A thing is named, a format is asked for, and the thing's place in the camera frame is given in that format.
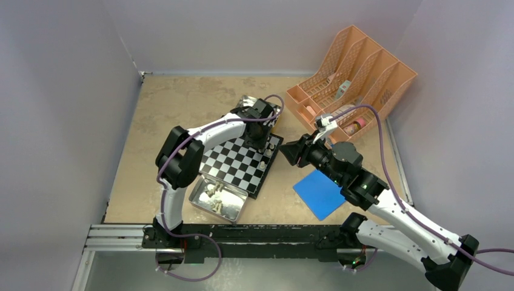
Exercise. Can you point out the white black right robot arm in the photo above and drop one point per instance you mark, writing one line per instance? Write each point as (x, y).
(432, 249)

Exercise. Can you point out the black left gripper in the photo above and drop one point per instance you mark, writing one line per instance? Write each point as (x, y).
(259, 144)

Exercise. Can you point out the blue mat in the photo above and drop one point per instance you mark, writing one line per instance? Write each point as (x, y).
(320, 194)

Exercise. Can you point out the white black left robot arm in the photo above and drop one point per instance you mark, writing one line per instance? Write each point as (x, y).
(180, 157)

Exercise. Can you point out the silver lilac metal tin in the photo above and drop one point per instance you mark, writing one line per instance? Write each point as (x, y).
(233, 198)

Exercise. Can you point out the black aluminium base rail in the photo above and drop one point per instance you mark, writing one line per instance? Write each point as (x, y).
(244, 257)

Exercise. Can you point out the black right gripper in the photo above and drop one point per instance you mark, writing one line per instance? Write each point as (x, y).
(295, 150)

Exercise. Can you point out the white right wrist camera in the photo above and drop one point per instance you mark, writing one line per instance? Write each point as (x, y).
(325, 124)

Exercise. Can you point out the yellow metal tin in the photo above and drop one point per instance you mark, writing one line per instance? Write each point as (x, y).
(268, 108)

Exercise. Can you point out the white chess pieces pile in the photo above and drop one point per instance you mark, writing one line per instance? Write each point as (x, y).
(216, 203)

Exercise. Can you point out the black white chess board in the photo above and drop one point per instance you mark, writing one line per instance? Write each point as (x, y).
(238, 164)

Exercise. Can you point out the pink desk file organizer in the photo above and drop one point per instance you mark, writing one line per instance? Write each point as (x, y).
(356, 77)

